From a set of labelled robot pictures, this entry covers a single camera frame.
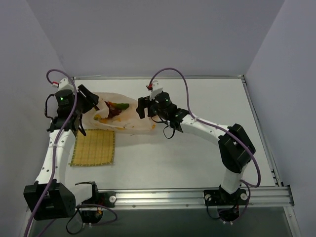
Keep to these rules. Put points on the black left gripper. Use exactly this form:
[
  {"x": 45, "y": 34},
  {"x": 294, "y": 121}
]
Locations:
[{"x": 87, "y": 98}]

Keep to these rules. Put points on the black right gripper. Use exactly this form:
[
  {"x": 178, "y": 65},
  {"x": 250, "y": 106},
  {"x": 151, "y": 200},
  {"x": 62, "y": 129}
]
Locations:
[{"x": 143, "y": 106}]

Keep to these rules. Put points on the banana print plastic bag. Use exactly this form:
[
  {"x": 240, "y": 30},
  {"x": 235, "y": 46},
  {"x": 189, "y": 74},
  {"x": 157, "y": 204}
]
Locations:
[{"x": 127, "y": 121}]

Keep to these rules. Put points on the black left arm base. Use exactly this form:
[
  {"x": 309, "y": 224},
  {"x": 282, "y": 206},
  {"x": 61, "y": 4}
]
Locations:
[{"x": 92, "y": 211}]

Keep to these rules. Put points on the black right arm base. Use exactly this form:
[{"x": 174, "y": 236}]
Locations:
[{"x": 227, "y": 204}]

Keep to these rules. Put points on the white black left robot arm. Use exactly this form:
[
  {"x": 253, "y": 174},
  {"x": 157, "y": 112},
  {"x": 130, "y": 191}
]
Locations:
[{"x": 49, "y": 197}]

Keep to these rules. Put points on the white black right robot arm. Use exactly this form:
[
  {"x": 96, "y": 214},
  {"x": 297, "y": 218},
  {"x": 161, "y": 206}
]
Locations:
[{"x": 234, "y": 144}]

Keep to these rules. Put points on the green fake fruit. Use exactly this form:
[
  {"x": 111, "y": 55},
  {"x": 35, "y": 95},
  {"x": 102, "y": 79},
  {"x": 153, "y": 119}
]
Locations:
[{"x": 122, "y": 106}]

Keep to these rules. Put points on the dark red fake grapes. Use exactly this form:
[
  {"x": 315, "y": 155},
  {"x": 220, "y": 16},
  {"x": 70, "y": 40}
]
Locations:
[{"x": 114, "y": 109}]

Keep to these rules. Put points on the yellow woven placemat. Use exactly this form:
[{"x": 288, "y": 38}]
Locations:
[{"x": 96, "y": 148}]

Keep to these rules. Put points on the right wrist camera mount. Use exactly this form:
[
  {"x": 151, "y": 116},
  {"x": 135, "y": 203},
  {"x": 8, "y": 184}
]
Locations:
[{"x": 155, "y": 88}]

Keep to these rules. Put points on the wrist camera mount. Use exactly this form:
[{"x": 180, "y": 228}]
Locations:
[
  {"x": 63, "y": 84},
  {"x": 155, "y": 88}
]

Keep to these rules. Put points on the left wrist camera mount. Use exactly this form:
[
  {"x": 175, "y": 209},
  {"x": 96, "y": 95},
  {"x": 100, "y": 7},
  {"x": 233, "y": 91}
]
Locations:
[{"x": 63, "y": 84}]

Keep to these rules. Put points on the front aluminium mounting rail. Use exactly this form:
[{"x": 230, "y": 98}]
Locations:
[{"x": 194, "y": 198}]

